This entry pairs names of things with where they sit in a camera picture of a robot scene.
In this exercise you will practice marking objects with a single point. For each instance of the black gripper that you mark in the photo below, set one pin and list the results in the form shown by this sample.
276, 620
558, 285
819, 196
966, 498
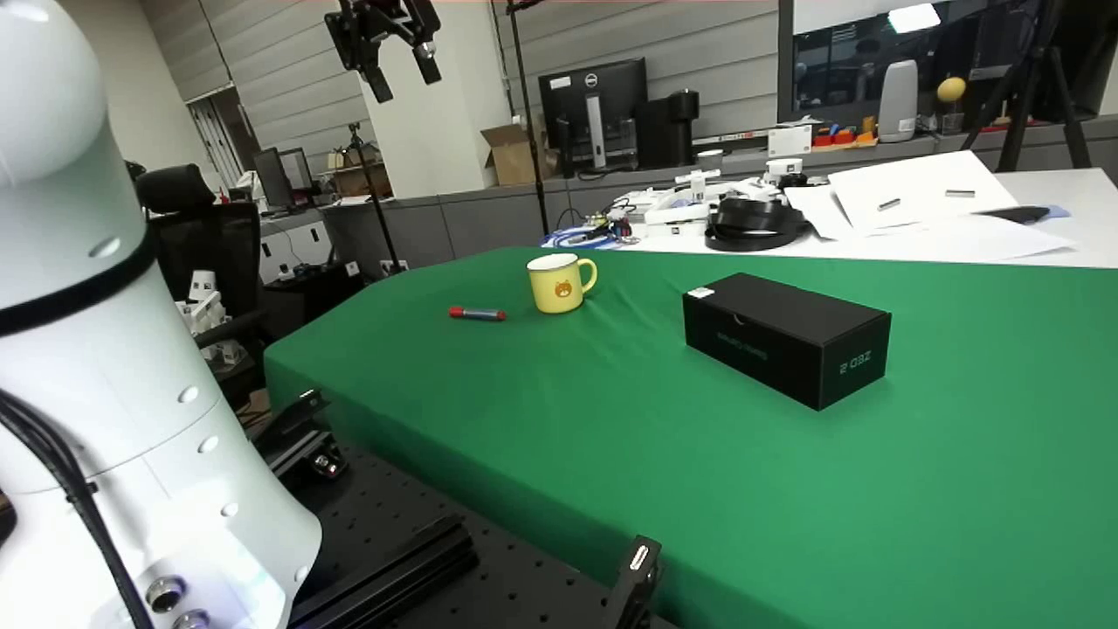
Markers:
378, 22

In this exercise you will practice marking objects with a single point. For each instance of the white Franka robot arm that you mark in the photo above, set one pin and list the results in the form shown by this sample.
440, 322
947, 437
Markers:
81, 351

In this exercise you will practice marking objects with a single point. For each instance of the yellow enamel mug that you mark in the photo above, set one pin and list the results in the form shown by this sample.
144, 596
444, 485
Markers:
552, 285

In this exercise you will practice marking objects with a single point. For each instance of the small black tripod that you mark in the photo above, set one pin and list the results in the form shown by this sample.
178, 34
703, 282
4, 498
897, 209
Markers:
373, 196

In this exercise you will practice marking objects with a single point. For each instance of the brown cardboard box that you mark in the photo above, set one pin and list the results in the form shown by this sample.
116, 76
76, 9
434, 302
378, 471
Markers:
510, 158

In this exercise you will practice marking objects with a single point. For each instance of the tall black stand pole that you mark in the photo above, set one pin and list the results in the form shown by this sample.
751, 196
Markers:
529, 129

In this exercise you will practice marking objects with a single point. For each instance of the black Dell monitor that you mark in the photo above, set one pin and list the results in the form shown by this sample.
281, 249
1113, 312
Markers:
590, 111

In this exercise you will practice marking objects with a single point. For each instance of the black office chair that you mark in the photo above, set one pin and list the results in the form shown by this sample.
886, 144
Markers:
205, 245

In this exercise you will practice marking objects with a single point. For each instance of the black desktop computer case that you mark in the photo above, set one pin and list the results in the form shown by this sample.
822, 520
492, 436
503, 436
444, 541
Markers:
669, 132

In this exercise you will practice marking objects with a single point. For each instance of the white electronics parts pile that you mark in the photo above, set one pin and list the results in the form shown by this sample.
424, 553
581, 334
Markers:
666, 203

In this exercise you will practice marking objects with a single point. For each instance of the small white figure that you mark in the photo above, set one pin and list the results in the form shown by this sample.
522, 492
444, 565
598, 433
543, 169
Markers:
206, 300

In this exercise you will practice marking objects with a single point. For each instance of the small white box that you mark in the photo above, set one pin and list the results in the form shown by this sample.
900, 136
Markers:
788, 141

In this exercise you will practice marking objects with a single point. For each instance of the black rectangular box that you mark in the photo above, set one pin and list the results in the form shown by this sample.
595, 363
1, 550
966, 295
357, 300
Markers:
792, 342

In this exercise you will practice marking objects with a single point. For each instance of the green tablecloth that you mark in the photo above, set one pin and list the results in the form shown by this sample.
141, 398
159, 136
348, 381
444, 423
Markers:
652, 478

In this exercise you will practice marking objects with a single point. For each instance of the white speaker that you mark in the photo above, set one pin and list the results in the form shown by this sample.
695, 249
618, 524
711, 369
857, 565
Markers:
900, 104

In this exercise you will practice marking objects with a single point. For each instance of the white paper sheets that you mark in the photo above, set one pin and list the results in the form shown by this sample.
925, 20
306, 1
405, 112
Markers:
920, 203

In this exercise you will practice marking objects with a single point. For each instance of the yellow ball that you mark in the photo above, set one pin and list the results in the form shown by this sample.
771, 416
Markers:
952, 88

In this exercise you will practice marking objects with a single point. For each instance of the black flat gadget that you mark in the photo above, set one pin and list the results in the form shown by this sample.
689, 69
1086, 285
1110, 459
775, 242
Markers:
1013, 214

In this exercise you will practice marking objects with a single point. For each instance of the black aluminium rail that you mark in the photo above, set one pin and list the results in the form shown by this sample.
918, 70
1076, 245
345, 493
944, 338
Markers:
389, 570

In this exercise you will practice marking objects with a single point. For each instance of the black camera tripod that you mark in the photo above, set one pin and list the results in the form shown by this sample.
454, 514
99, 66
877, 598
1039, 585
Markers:
1030, 83

